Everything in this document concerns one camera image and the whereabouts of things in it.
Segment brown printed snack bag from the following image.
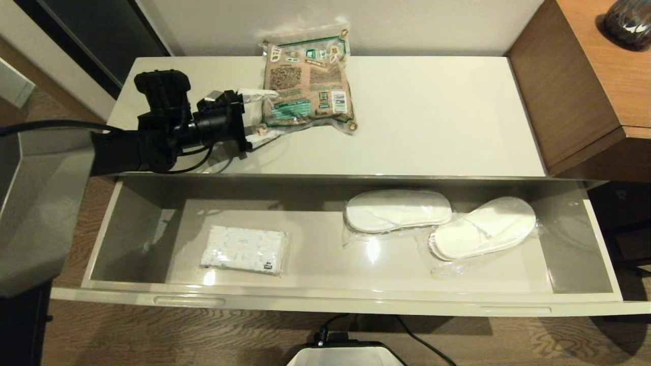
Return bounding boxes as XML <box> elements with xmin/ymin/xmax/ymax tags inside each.
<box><xmin>259</xmin><ymin>23</ymin><xmax>358</xmax><ymax>135</ymax></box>

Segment beige cabinet drawer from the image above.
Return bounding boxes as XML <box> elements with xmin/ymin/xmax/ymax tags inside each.
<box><xmin>51</xmin><ymin>175</ymin><xmax>651</xmax><ymax>317</ymax></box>

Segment white slippers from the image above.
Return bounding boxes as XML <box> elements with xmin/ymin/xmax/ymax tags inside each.
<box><xmin>417</xmin><ymin>197</ymin><xmax>544</xmax><ymax>278</ymax></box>
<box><xmin>342</xmin><ymin>190</ymin><xmax>453</xmax><ymax>248</ymax></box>

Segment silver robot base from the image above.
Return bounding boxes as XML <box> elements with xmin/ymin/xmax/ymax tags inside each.
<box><xmin>286</xmin><ymin>342</ymin><xmax>407</xmax><ymax>366</ymax></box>

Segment white tissue pack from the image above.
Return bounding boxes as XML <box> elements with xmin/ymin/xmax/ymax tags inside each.
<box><xmin>200</xmin><ymin>225</ymin><xmax>289</xmax><ymax>276</ymax></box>

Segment dark glass door panel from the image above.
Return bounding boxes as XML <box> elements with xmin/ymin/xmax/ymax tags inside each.
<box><xmin>15</xmin><ymin>0</ymin><xmax>171</xmax><ymax>98</ymax></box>

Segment brown wooden baseboard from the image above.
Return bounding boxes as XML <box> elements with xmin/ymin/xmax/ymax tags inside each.
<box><xmin>0</xmin><ymin>36</ymin><xmax>107</xmax><ymax>128</ymax></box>

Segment pale grey panel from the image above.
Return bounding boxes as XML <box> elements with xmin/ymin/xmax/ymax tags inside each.
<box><xmin>0</xmin><ymin>56</ymin><xmax>36</xmax><ymax>108</ymax></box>

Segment brown wooden side table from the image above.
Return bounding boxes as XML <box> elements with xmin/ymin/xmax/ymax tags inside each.
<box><xmin>506</xmin><ymin>0</ymin><xmax>651</xmax><ymax>182</ymax></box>

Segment dark round vase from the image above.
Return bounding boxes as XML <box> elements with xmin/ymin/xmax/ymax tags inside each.
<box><xmin>603</xmin><ymin>0</ymin><xmax>651</xmax><ymax>51</ymax></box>

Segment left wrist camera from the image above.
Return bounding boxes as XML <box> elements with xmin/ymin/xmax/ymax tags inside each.
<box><xmin>134</xmin><ymin>70</ymin><xmax>193</xmax><ymax>130</ymax></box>

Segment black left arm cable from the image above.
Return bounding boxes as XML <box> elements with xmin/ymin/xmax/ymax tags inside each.
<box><xmin>0</xmin><ymin>119</ymin><xmax>123</xmax><ymax>137</ymax></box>

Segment black base cable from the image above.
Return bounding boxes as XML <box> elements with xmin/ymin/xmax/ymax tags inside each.
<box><xmin>314</xmin><ymin>313</ymin><xmax>458</xmax><ymax>366</ymax></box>

